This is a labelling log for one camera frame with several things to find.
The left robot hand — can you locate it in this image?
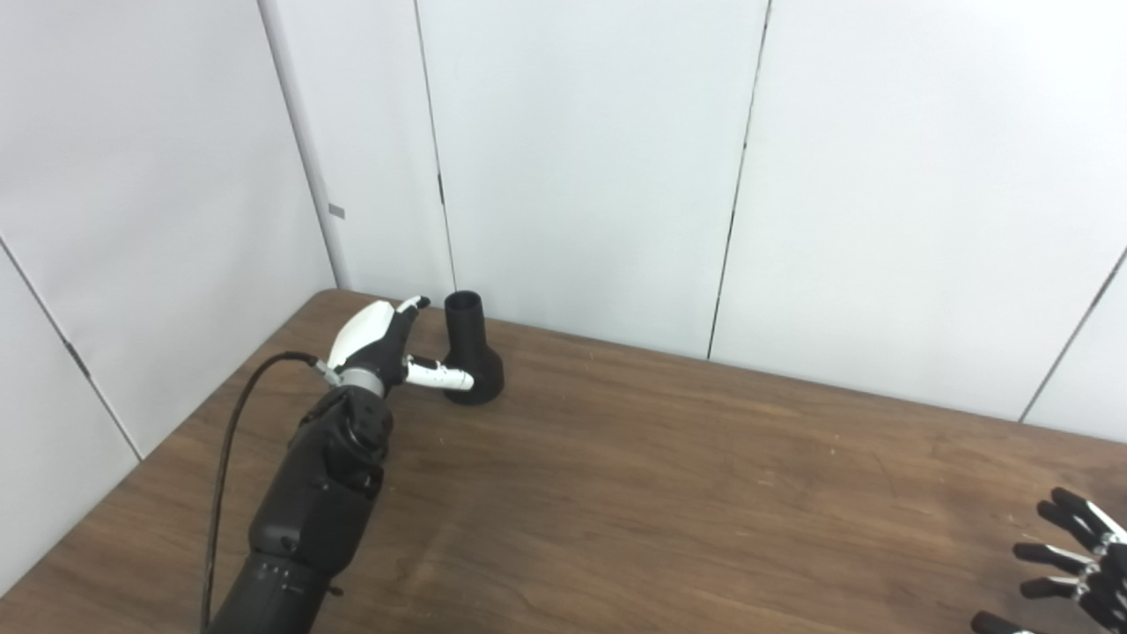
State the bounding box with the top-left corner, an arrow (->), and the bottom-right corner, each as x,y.
324,296 -> 476,395

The black nozzle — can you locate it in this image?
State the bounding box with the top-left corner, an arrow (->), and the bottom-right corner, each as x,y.
438,290 -> 505,406

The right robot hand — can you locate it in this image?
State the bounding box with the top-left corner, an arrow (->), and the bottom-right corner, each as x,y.
970,487 -> 1127,634

